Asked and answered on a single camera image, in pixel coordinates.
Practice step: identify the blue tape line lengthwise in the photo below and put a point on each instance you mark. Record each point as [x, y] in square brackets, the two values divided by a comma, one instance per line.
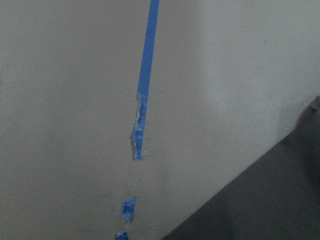
[143, 86]

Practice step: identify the brown t-shirt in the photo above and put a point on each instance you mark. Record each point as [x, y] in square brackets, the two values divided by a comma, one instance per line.
[276, 198]

